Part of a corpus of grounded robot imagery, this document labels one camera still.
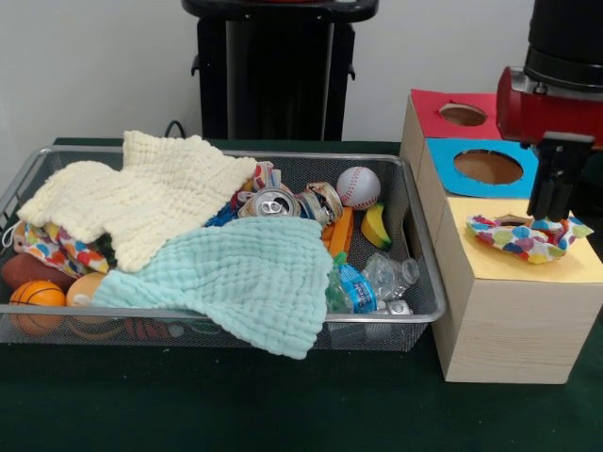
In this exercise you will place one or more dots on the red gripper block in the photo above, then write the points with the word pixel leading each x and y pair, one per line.
pixel 532 115

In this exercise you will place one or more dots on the colourful dotted cloth bag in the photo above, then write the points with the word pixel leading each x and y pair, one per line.
pixel 518 242
pixel 70 254

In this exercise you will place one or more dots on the cream waffle cloth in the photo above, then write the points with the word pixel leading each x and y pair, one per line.
pixel 141 202

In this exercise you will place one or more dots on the wooden box with three holes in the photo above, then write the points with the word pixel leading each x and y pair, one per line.
pixel 509 329

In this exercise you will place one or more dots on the yellow foam banana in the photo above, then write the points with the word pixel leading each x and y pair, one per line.
pixel 374 228

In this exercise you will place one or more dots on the clear crushed bottle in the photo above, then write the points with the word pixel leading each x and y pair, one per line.
pixel 388 278

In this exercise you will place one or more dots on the white baseball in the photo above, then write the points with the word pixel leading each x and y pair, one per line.
pixel 359 187

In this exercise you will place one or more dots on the orange toy carrot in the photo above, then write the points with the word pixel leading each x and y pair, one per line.
pixel 341 233

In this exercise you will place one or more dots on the crushed bottle with blue label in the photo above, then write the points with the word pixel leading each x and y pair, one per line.
pixel 358 287

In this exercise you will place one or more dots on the crushed printed can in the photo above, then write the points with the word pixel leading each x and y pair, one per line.
pixel 320 202

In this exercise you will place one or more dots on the crushed silver can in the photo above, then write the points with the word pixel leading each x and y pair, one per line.
pixel 271 202

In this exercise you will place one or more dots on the mint waffle cloth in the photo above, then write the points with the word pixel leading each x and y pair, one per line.
pixel 235 282

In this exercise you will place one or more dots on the dark green table cloth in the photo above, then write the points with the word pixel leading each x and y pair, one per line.
pixel 188 405

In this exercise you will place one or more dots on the peach foam ball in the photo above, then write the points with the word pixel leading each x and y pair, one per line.
pixel 82 287

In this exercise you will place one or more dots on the small orange basketball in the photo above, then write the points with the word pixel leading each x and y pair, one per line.
pixel 37 296

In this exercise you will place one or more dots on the small brown football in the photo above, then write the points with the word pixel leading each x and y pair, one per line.
pixel 28 270

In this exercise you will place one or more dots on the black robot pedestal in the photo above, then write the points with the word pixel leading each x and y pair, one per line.
pixel 273 94

